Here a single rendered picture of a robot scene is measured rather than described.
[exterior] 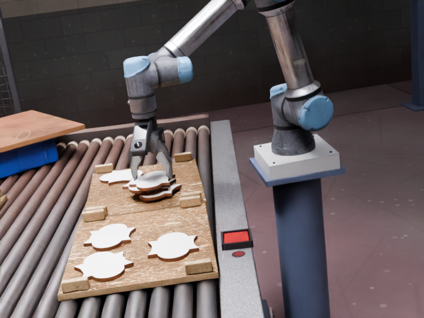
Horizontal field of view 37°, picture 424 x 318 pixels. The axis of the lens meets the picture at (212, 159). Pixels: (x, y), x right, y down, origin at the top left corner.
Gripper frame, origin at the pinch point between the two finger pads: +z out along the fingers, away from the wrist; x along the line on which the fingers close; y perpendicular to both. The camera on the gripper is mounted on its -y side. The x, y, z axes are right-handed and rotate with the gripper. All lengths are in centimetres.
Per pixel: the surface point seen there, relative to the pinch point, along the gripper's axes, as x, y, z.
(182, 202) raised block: -11.3, -11.4, 3.3
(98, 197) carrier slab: 17.6, 0.0, 5.0
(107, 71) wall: 178, 453, 42
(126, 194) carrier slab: 9.3, 1.5, 5.0
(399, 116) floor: -109, 410, 100
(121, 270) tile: -5.3, -48.0, 3.9
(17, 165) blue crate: 60, 32, 4
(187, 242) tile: -17.5, -35.0, 3.9
